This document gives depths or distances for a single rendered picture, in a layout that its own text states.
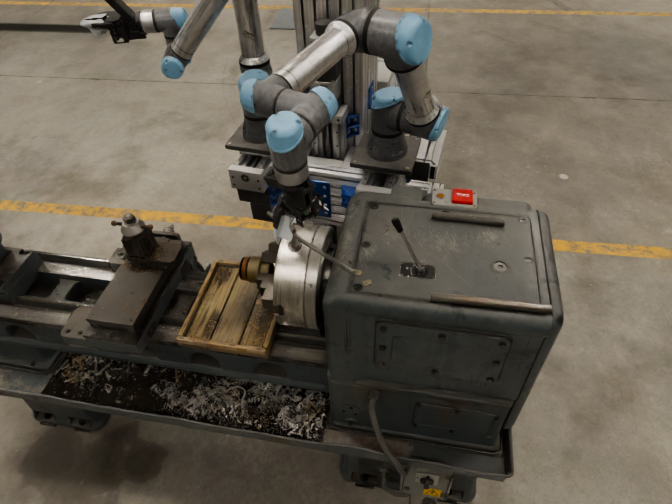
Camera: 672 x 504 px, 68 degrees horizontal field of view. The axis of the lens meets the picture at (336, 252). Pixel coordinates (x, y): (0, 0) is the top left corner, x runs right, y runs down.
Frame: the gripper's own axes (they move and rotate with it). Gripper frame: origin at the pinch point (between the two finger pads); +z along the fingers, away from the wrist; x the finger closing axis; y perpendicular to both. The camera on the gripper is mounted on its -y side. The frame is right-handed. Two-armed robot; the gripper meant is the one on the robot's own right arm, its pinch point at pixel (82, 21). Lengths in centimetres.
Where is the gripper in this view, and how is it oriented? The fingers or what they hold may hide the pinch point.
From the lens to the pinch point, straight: 209.4
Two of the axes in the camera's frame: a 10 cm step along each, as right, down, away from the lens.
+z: -9.9, 1.0, -0.2
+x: -0.9, -8.0, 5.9
